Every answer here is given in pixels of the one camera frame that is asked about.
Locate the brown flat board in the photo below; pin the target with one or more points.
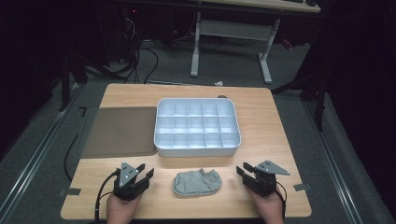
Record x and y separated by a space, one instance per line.
121 132

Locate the black tape corner mark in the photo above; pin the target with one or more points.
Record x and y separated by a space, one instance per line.
83 109

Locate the white paper scrap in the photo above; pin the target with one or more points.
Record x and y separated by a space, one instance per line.
219 83

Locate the grey tape strip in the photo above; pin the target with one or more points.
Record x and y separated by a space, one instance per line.
71 192
302 187

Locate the metal floor rail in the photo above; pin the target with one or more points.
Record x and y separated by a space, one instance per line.
333 161
34 155

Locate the desk with white legs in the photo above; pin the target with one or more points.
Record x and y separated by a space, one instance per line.
233 29

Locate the person's left hand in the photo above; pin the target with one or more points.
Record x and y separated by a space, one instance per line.
121 211

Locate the small red item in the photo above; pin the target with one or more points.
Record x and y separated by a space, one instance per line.
287 44

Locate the grey sock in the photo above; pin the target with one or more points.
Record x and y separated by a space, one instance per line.
196 184

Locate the black metal stand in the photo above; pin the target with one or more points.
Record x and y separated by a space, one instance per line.
319 99
66 81

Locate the person's right hand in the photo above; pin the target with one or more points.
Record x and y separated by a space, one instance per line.
269 210

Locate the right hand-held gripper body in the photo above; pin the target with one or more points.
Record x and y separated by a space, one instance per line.
264 182

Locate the white compartment storage box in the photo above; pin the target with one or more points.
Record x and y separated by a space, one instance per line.
197 124

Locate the dark round knob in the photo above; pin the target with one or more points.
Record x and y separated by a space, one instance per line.
222 96

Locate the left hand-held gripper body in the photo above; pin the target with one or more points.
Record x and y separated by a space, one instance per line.
126 177

